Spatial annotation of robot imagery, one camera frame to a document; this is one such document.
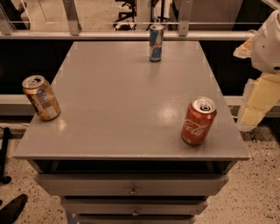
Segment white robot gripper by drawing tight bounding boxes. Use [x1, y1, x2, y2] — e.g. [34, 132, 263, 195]
[233, 10, 280, 128]

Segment red coke can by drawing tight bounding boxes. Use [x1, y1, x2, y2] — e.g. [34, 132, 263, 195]
[181, 96, 217, 145]

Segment blue silver red bull can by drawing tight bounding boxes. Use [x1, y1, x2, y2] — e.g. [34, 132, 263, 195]
[149, 24, 164, 62]

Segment orange brown soda can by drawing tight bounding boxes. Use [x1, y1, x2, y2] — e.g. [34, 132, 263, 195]
[22, 75, 60, 121]

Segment black office chair base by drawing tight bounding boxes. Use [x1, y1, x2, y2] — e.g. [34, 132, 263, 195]
[113, 0, 137, 31]

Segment grey drawer cabinet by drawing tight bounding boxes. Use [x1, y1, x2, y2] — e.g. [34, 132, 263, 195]
[13, 40, 251, 224]

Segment grey metal railing ledge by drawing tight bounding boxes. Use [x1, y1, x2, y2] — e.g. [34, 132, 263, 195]
[0, 0, 255, 41]

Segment middle grey drawer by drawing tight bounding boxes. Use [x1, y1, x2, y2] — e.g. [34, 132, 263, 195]
[62, 198, 208, 215]

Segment grey drawer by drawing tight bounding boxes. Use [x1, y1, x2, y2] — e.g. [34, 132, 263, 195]
[62, 198, 208, 215]
[36, 174, 228, 196]
[78, 215, 195, 224]

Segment bottom grey drawer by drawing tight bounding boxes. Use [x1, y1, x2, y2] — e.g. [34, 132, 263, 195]
[78, 215, 195, 224]

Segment top grey drawer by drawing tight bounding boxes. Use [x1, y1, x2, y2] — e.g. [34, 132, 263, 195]
[36, 174, 228, 196]

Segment black stand pole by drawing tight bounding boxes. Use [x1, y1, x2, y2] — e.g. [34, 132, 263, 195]
[0, 128, 13, 184]

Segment black shoe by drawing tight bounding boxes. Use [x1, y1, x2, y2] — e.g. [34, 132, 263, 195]
[0, 194, 28, 224]

